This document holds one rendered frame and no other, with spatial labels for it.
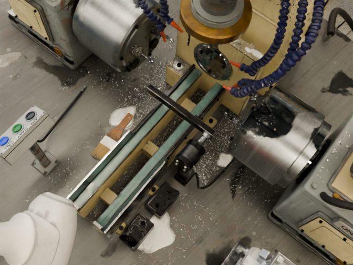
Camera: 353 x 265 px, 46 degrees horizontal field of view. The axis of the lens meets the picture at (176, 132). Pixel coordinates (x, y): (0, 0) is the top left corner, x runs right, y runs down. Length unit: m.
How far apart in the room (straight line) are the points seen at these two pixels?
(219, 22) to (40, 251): 0.64
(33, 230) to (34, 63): 0.92
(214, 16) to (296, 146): 0.40
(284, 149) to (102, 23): 0.64
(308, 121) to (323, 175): 0.15
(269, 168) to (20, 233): 0.66
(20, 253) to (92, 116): 0.75
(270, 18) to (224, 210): 0.62
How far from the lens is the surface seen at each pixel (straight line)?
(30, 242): 0.85
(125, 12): 1.27
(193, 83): 1.43
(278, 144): 1.13
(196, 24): 1.03
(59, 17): 1.36
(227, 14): 1.03
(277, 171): 1.16
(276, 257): 1.05
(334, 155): 1.15
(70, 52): 1.51
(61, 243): 0.88
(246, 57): 1.24
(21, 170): 1.48
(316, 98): 1.64
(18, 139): 1.21
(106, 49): 1.29
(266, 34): 1.32
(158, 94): 1.27
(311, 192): 1.10
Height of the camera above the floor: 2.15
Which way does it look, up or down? 67 degrees down
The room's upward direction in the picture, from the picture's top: 8 degrees clockwise
